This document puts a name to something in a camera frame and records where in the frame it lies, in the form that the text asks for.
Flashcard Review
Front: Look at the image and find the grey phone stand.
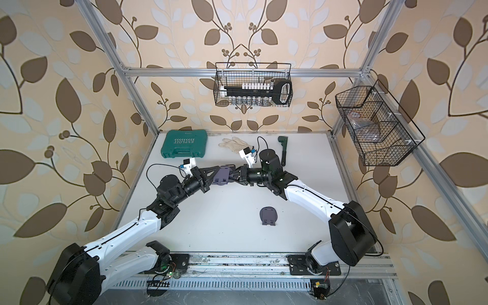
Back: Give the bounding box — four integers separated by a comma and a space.
212, 166, 233, 186
259, 207, 278, 226

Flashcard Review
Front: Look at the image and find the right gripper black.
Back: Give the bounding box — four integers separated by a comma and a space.
226, 164, 272, 186

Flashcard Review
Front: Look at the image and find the aluminium frame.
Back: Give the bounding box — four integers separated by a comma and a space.
76, 1, 487, 258

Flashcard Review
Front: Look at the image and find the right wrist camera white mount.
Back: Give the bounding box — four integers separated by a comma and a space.
239, 147, 257, 168

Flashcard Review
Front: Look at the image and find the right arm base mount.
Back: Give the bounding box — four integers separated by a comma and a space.
287, 255, 342, 277

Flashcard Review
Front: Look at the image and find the socket set in basket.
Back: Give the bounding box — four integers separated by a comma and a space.
213, 79, 293, 107

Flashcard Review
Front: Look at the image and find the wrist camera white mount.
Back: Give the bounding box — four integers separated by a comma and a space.
239, 147, 257, 168
179, 158, 196, 176

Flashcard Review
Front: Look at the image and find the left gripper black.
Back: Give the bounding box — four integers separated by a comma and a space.
170, 165, 219, 208

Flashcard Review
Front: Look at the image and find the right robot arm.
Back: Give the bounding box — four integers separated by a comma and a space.
230, 147, 378, 273

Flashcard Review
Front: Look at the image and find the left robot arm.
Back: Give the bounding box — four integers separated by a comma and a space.
46, 166, 220, 304

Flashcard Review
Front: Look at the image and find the black wire basket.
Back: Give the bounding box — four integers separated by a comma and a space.
213, 61, 293, 107
335, 80, 426, 166

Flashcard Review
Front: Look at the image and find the plastic bag in basket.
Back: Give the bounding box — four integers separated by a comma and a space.
348, 112, 381, 142

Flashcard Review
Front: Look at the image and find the white work glove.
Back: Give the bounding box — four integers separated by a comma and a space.
219, 137, 251, 154

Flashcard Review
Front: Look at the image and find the green black hand tool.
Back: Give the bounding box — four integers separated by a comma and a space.
278, 136, 288, 166

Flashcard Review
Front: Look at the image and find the aluminium front rail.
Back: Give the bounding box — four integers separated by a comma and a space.
172, 252, 398, 279

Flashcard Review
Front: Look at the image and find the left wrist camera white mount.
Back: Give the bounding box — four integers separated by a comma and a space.
179, 158, 196, 176

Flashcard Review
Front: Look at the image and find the black wire basket right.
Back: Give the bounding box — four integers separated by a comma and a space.
335, 80, 426, 166

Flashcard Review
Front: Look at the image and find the green plastic tool case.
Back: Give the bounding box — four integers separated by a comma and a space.
161, 130, 208, 158

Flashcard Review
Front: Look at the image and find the black wire basket centre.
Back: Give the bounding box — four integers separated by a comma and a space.
213, 61, 293, 107

